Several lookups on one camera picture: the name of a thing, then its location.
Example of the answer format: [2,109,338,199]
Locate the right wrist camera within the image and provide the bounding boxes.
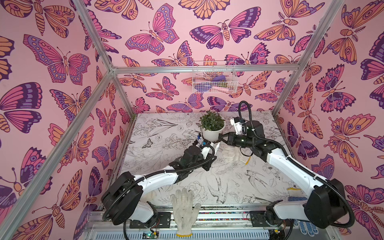
[230,117,247,135]

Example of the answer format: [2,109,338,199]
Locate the white wire wall basket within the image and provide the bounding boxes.
[191,65,239,95]

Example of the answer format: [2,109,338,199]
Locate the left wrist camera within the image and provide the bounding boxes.
[201,143,214,160]

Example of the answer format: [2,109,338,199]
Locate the white potted green plant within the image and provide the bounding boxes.
[200,111,226,142]

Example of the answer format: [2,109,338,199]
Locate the small circuit board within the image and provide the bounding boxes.
[142,231,159,240]

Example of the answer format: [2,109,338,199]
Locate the white glove front edge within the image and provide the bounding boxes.
[171,188,201,238]

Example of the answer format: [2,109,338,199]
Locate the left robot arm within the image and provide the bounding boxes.
[102,145,217,228]

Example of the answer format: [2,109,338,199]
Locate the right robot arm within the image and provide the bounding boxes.
[219,132,356,229]

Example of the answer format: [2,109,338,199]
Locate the white glove on table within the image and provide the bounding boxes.
[221,148,251,165]

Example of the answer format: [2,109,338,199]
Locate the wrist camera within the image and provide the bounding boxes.
[230,117,247,135]
[201,143,214,160]

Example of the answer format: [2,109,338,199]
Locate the blue dotted glove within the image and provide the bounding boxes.
[294,220,319,237]

